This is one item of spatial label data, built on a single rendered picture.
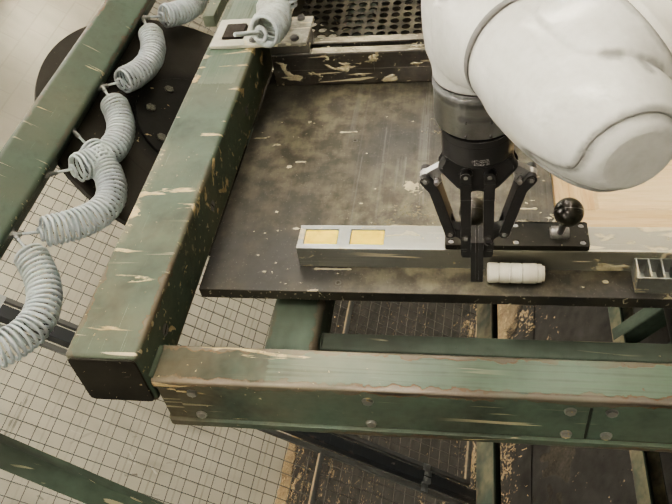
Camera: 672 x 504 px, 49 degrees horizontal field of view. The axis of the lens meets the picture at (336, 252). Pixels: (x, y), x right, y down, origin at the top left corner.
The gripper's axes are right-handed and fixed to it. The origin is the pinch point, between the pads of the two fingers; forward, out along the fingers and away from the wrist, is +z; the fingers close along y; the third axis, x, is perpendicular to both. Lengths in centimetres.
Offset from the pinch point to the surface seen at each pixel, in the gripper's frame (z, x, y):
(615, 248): 11.1, 11.7, 19.0
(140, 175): 39, 62, -77
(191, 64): 39, 109, -78
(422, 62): 11, 60, -10
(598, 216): 13.2, 20.3, 17.9
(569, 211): -0.4, 7.1, 11.4
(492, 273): 12.4, 8.0, 2.2
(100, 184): 29, 47, -78
